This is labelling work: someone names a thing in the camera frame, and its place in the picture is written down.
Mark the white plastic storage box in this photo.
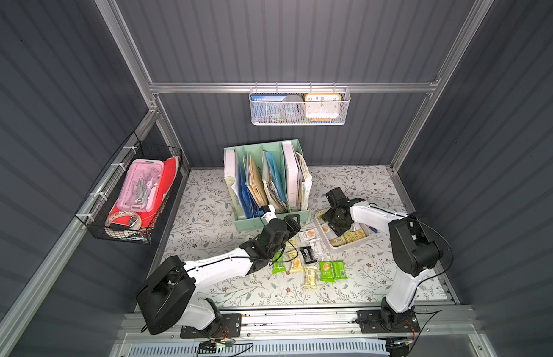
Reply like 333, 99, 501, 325
314, 209, 375, 253

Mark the green cookie packet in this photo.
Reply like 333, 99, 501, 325
272, 257, 287, 275
319, 261, 335, 283
331, 260, 348, 281

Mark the small yellow cookie packet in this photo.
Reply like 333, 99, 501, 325
286, 237, 298, 250

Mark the clear cookie packet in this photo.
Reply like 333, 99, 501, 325
299, 230, 325, 259

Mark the black cookie packet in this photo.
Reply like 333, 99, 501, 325
300, 246, 317, 265

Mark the pale yellow cookie packet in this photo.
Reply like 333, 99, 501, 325
304, 266, 317, 289

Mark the mint green file organizer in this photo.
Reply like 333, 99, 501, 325
223, 139, 312, 232

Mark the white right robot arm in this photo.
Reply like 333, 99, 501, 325
322, 187, 454, 328

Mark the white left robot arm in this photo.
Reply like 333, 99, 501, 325
136, 214, 301, 336

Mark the blue box in basket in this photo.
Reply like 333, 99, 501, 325
250, 94, 286, 125

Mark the blue folder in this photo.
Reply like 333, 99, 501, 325
238, 164, 260, 219

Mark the yellow white alarm clock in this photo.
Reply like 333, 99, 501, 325
304, 93, 342, 120

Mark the grey tape roll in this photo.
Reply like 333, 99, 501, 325
281, 95, 305, 123

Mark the clear tape roll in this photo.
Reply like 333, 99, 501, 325
105, 211, 142, 230

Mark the pink plastic pencil case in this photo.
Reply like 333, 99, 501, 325
116, 159, 164, 213

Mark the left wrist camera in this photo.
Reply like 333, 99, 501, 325
259, 205, 277, 225

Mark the white wire wall basket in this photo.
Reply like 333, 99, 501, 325
249, 86, 352, 126

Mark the black wire side basket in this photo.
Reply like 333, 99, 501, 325
76, 134, 184, 244

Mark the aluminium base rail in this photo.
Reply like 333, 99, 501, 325
116, 303, 481, 343

